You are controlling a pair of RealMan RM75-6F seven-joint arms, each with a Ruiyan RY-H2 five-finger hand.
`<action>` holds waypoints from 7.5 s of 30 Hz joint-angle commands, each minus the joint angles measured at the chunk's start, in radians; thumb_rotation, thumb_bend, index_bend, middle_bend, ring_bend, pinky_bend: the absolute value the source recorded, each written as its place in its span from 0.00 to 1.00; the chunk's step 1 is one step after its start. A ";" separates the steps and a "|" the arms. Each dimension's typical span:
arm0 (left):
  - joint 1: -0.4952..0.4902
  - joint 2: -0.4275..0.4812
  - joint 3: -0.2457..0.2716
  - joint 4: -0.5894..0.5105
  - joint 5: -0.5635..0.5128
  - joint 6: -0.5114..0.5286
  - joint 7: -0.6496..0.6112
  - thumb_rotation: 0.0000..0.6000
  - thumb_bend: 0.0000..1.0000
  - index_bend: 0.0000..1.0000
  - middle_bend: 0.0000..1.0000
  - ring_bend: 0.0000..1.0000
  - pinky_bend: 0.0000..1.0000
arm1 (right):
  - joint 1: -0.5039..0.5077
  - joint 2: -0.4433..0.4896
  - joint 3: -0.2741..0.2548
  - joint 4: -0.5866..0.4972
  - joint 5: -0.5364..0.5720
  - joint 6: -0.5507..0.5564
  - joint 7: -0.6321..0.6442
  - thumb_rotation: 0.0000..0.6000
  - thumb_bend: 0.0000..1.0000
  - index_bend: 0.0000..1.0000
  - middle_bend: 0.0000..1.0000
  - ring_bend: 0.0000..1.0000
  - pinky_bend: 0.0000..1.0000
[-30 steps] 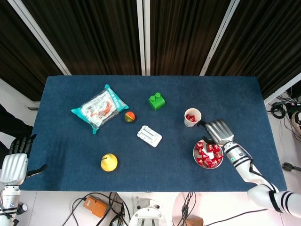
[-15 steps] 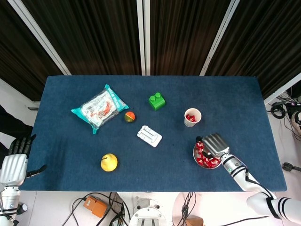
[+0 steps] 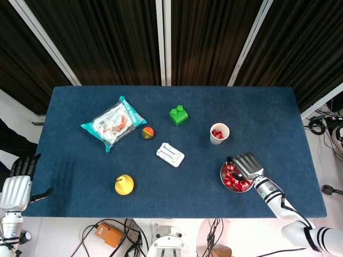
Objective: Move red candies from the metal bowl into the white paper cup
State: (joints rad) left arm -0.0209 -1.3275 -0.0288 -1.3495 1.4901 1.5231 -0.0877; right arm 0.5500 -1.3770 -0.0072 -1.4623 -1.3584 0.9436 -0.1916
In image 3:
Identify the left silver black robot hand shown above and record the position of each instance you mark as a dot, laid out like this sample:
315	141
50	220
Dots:
14	192

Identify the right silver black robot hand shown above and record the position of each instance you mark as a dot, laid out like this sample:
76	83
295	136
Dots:
249	166

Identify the red candy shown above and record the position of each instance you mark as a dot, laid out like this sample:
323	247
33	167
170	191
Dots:
228	168
227	182
215	132
246	185
236	185
227	175
221	135

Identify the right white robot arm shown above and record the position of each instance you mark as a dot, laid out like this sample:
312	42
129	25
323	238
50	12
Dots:
276	206

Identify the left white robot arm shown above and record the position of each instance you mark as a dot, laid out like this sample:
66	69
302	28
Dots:
10	227

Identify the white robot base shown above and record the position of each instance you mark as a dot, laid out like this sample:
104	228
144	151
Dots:
167	245

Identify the round metal plate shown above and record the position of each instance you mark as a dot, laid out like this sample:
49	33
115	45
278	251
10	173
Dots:
222	175

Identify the white paper cup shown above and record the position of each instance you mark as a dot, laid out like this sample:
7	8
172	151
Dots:
215	140

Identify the black fabric object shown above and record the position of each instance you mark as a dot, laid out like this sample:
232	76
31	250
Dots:
13	144

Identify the blue table cloth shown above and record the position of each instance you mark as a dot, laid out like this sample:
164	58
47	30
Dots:
187	192

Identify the white folding phone stand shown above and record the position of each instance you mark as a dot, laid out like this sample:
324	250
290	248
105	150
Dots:
170	155

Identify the pale round floor base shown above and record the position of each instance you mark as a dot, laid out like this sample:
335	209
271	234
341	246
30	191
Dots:
203	235

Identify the green toy building brick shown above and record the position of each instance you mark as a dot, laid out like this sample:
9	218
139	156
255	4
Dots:
179	117

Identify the black floor device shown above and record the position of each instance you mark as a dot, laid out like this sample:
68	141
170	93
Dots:
332	190

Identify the brown wooden object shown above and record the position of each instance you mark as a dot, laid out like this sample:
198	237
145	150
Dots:
221	252

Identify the white black sneaker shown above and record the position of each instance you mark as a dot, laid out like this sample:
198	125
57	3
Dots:
338	136

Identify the orange foot pedal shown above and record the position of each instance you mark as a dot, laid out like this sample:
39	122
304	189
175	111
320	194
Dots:
108	234

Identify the orange green small ball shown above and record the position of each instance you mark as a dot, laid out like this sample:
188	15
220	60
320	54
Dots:
148	133

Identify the yellow pear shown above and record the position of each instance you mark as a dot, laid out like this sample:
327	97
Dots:
124	186

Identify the teal clear snack packet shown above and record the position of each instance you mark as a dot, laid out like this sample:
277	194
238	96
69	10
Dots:
115	125

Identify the dark brown curtain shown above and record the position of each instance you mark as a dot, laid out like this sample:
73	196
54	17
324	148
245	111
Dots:
209	40
21	67
302	48
107	40

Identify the white frame post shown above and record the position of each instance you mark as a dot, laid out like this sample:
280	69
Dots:
160	40
321	103
168	40
247	42
45	42

